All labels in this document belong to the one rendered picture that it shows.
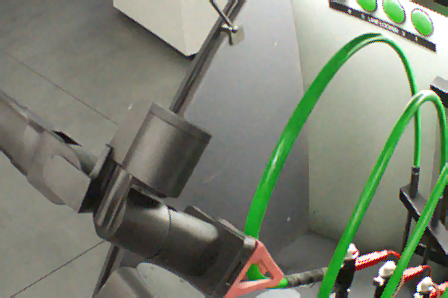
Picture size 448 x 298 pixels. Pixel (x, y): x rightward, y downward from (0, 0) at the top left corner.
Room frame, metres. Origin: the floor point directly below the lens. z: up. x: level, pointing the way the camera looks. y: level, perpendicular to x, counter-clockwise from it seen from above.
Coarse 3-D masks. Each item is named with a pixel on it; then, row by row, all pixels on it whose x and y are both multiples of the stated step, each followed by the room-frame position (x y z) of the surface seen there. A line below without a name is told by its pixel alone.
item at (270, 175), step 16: (368, 32) 0.64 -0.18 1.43; (352, 48) 0.60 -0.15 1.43; (400, 48) 0.69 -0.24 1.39; (336, 64) 0.58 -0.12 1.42; (320, 80) 0.56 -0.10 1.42; (304, 96) 0.55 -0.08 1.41; (304, 112) 0.54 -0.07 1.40; (416, 112) 0.73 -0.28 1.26; (288, 128) 0.53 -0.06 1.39; (416, 128) 0.73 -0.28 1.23; (288, 144) 0.52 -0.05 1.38; (416, 144) 0.73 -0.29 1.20; (272, 160) 0.52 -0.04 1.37; (416, 160) 0.73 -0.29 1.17; (272, 176) 0.51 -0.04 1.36; (256, 192) 0.51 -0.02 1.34; (256, 208) 0.50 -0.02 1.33; (256, 224) 0.49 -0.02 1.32; (256, 272) 0.49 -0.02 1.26; (272, 288) 0.51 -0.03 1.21
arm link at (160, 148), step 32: (128, 128) 0.50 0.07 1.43; (160, 128) 0.48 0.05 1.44; (192, 128) 0.48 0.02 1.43; (64, 160) 0.48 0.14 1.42; (128, 160) 0.48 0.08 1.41; (160, 160) 0.47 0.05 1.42; (192, 160) 0.48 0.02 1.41; (64, 192) 0.46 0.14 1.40; (96, 192) 0.48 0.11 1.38; (160, 192) 0.46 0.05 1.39
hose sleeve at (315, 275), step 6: (312, 270) 0.56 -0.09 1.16; (318, 270) 0.57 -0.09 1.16; (288, 276) 0.53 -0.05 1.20; (294, 276) 0.53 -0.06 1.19; (300, 276) 0.54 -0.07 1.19; (306, 276) 0.54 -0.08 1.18; (312, 276) 0.55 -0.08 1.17; (318, 276) 0.55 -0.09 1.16; (288, 282) 0.52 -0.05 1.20; (294, 282) 0.52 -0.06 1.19; (300, 282) 0.53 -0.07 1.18; (306, 282) 0.54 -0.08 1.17; (312, 282) 0.55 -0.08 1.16; (282, 288) 0.52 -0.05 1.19; (288, 288) 0.52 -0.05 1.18
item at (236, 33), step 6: (210, 0) 0.90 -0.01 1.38; (216, 6) 0.91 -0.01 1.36; (222, 12) 0.91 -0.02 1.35; (222, 18) 0.92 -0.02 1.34; (228, 18) 0.92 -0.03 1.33; (228, 24) 0.92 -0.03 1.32; (234, 24) 0.93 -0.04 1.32; (240, 24) 0.93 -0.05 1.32; (222, 30) 0.93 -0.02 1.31; (228, 30) 0.92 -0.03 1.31; (234, 30) 0.92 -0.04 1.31; (240, 30) 0.93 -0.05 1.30; (234, 36) 0.92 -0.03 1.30; (240, 36) 0.93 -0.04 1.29; (234, 42) 0.92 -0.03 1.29
